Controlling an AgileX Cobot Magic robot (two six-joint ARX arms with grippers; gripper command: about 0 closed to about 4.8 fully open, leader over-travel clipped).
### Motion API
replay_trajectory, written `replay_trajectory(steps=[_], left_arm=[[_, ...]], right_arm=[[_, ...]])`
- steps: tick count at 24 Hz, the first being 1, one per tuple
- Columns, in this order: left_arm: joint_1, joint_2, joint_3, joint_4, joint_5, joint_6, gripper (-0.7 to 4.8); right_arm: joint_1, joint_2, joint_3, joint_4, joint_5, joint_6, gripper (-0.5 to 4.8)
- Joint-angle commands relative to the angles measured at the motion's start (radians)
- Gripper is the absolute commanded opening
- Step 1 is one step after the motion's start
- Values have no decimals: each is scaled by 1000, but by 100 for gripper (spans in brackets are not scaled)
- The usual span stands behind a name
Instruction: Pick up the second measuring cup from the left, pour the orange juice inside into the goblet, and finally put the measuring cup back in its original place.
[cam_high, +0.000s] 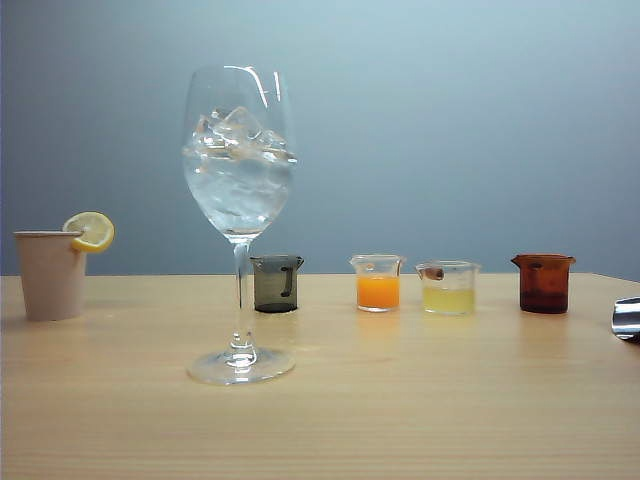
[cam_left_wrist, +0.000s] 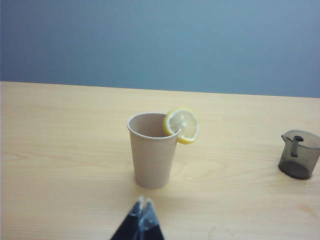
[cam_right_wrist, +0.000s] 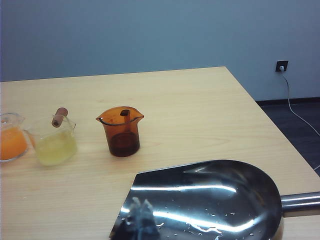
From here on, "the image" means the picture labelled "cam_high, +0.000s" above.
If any clear cup with orange juice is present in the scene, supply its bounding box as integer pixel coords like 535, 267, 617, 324
348, 253, 407, 314

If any smoky grey measuring cup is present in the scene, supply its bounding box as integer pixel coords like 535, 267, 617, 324
248, 253, 305, 314

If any clear cup with pale juice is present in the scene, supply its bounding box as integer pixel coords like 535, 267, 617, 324
414, 259, 482, 316

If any amber brown measuring cup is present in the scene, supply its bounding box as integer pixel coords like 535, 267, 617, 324
510, 253, 577, 315

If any beige paper cup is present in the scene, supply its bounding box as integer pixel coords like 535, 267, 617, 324
13, 229, 89, 322

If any clear stemmed wine glass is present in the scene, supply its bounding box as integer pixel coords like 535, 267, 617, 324
180, 64, 300, 386

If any yellow lemon slice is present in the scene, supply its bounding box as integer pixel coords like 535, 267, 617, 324
62, 211, 116, 254

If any shiny silver metal object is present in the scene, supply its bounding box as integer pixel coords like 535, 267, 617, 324
610, 296, 640, 344

